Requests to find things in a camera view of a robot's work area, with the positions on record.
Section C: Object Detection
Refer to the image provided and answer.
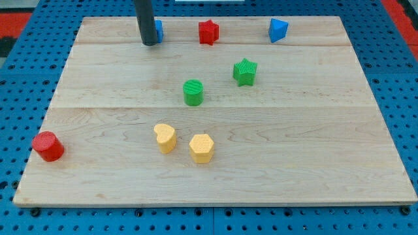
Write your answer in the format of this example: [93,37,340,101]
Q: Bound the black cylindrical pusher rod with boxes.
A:
[133,0,158,46]

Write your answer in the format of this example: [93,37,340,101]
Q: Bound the red star block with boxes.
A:
[198,20,219,46]

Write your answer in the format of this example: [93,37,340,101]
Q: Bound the green star block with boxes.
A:
[233,58,258,86]

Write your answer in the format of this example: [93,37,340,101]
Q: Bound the blue cube block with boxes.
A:
[155,20,164,44]

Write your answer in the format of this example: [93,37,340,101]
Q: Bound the green cylinder block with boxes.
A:
[183,79,204,106]

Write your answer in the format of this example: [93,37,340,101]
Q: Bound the yellow heart block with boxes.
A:
[153,123,177,154]

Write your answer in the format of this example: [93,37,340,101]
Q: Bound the blue triangle block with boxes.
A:
[268,18,289,43]

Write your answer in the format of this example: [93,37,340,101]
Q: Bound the yellow hexagon block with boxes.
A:
[189,134,214,164]

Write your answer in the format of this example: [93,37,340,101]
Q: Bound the red cylinder block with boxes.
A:
[31,131,65,162]

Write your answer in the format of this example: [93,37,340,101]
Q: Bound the wooden board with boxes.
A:
[14,16,417,208]

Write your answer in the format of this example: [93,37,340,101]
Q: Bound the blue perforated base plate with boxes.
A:
[1,0,417,234]

